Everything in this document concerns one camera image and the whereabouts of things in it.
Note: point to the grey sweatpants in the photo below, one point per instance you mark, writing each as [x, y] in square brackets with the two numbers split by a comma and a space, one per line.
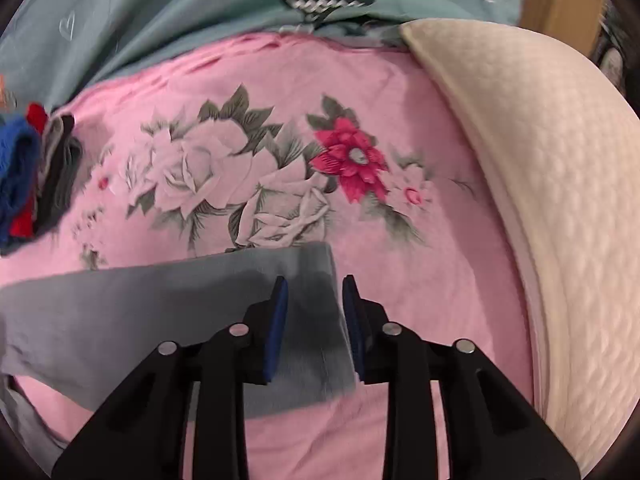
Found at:
[82, 333]

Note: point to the teal heart pattern blanket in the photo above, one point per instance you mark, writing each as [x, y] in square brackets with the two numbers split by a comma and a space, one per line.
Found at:
[52, 49]

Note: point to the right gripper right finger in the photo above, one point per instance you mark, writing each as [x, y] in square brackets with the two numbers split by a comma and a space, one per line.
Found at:
[492, 432]

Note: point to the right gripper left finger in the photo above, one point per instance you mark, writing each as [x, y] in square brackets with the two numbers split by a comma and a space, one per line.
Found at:
[139, 431]

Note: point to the pink floral bed sheet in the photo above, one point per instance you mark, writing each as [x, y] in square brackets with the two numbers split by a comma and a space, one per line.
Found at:
[266, 142]

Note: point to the blue folded pants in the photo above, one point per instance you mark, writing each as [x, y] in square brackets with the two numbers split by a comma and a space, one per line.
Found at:
[18, 143]

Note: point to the red folded garment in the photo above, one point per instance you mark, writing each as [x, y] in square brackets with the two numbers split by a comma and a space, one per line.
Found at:
[22, 225]

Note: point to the cream quilted pillow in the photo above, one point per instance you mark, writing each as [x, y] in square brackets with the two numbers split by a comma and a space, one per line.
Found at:
[559, 148]

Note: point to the dark grey folded garment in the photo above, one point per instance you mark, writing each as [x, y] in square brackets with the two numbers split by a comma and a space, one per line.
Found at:
[59, 163]

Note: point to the wooden furniture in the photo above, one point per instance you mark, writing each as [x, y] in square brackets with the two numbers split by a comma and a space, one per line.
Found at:
[574, 22]

